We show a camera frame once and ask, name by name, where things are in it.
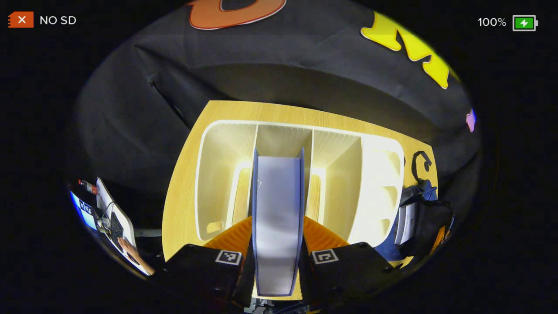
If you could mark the lavender cover book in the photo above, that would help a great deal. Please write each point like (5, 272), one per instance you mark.
(277, 218)

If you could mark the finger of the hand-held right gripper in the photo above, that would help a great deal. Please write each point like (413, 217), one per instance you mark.
(439, 239)

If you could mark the white cover book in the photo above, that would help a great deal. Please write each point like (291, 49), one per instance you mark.
(405, 222)

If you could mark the computer monitor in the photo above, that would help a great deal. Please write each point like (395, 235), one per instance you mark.
(83, 209)

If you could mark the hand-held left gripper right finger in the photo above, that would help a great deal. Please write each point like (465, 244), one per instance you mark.
(348, 268)

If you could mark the red label bottle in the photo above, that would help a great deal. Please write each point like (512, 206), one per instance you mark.
(89, 186)

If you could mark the black backdrop cloth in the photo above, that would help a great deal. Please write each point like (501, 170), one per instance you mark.
(261, 61)

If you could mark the black keyboard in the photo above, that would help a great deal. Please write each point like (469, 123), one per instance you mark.
(116, 229)

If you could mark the white bookshelf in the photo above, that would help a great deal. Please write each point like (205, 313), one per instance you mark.
(218, 174)

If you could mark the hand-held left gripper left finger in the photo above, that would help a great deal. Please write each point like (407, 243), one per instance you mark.
(205, 270)

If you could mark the white side desk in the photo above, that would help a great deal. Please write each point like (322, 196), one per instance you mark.
(126, 222)

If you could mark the blue schoolbag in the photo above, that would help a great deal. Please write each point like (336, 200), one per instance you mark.
(429, 222)

